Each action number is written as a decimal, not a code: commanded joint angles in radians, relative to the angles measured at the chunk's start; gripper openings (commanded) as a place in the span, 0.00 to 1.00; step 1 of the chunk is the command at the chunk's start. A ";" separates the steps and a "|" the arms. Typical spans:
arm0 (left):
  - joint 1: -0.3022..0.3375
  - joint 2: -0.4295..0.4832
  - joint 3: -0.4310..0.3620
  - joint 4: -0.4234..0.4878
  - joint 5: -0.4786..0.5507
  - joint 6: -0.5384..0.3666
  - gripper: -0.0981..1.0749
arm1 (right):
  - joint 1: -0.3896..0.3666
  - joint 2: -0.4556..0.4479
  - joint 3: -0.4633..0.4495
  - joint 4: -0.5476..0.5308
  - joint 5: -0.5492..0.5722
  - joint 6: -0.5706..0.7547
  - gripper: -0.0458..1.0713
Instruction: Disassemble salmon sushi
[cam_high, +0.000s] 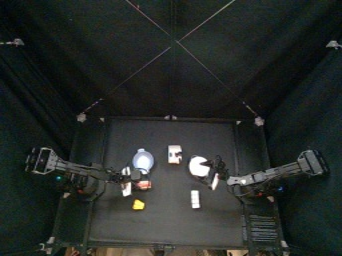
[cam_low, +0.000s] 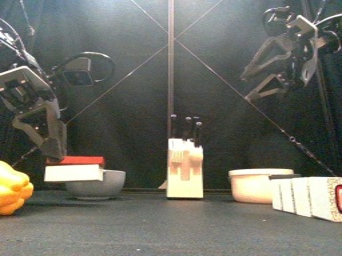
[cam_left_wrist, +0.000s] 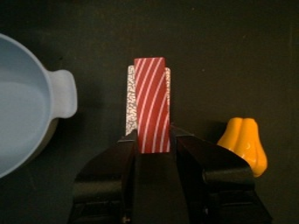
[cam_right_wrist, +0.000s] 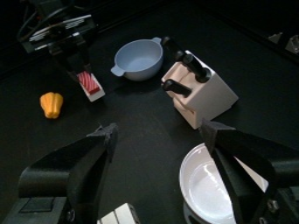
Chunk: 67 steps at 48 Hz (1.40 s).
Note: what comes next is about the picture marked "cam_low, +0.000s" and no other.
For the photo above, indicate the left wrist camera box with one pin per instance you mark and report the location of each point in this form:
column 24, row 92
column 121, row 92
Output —
column 77, row 73

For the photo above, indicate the white toy pot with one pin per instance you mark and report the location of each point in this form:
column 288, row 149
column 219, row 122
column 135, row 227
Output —
column 251, row 186

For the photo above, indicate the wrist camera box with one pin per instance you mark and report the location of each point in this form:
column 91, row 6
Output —
column 279, row 20
column 77, row 73

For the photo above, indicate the white sushi rice block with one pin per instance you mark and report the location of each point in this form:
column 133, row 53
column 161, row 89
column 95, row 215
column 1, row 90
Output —
column 73, row 173

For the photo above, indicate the vertical metal frame pole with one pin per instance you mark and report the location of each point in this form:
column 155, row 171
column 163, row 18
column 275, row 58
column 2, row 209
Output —
column 171, row 66

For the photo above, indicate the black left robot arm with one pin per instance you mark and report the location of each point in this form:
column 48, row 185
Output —
column 8, row 46

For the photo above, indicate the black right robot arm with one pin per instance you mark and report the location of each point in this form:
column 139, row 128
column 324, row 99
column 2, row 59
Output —
column 332, row 31

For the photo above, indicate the white block with red print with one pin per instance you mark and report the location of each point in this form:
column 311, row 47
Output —
column 323, row 199

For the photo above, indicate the white block slice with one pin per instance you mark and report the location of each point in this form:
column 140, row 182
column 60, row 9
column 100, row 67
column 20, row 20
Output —
column 287, row 196
column 276, row 195
column 300, row 197

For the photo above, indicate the yellow toy bell pepper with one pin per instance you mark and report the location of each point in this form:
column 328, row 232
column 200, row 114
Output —
column 12, row 190

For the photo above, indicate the grey bowl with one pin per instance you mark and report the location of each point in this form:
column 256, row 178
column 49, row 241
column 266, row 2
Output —
column 100, row 187

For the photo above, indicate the red salmon sushi topping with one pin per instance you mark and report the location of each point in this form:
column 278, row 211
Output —
column 79, row 160

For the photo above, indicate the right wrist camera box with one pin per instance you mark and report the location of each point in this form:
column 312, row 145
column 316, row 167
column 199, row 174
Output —
column 279, row 20

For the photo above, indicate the white knife block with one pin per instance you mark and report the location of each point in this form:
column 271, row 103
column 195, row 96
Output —
column 184, row 173

